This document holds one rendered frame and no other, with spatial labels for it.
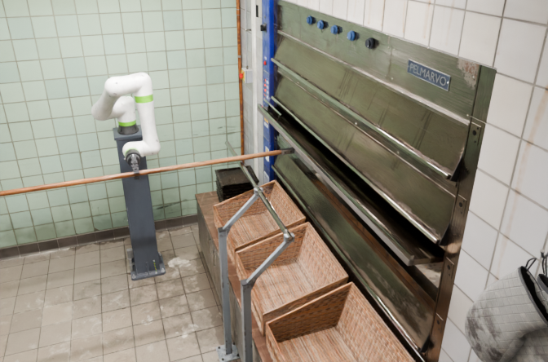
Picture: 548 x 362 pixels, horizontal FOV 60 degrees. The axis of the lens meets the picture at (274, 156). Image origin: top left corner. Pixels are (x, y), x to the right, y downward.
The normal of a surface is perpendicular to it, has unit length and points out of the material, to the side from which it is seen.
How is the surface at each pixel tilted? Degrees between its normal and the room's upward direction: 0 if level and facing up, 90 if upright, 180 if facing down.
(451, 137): 70
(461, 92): 90
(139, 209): 90
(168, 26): 90
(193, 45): 90
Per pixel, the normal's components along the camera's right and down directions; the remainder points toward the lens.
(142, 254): 0.33, 0.39
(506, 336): -0.85, 0.22
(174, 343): 0.00, -0.91
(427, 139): -0.89, -0.18
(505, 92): -0.94, 0.14
